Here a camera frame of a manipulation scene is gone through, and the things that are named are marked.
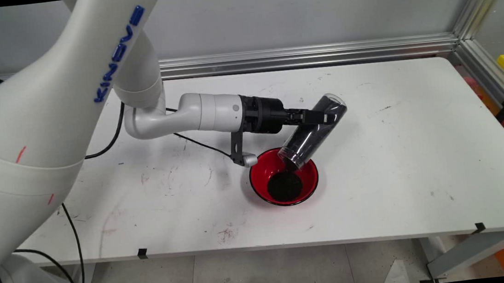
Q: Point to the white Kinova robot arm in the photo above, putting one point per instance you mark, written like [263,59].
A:
[33,125]

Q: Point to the pile of black seeds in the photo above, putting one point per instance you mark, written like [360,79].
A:
[284,187]

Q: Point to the long aluminium frame rail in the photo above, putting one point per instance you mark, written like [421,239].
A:
[340,53]

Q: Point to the short aluminium frame rail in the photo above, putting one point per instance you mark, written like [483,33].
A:
[491,86]

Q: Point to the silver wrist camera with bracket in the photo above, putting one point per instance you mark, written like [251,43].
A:
[236,145]

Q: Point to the clear jar of black seeds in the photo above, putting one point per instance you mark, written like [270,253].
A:
[312,140]

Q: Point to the grey table leg beam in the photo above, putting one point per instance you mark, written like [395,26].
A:
[475,249]

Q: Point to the red bowl with black rim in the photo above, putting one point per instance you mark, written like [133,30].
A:
[260,180]

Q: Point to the black tape marker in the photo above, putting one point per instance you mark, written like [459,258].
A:
[479,228]
[142,253]

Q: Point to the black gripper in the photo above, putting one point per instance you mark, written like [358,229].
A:
[263,115]

